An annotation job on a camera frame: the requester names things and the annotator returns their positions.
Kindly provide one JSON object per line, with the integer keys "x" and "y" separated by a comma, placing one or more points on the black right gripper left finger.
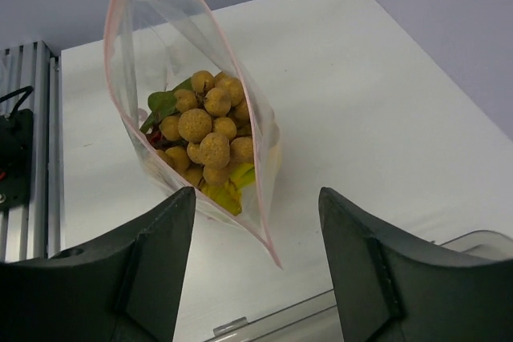
{"x": 124, "y": 285}

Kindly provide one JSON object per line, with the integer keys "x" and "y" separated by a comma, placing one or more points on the yellow banana bunch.
{"x": 229, "y": 195}

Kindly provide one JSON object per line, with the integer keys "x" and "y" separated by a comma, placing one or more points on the clear grey plastic bin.
{"x": 313, "y": 319}

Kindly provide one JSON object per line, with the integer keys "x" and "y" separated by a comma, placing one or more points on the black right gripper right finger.
{"x": 390, "y": 285}

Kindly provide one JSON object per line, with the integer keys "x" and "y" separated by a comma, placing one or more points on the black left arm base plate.
{"x": 16, "y": 157}

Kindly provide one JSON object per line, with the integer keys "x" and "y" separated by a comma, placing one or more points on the clear red-dotted zip bag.
{"x": 154, "y": 45}

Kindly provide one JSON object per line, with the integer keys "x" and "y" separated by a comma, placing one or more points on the brown longan bunch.
{"x": 201, "y": 127}

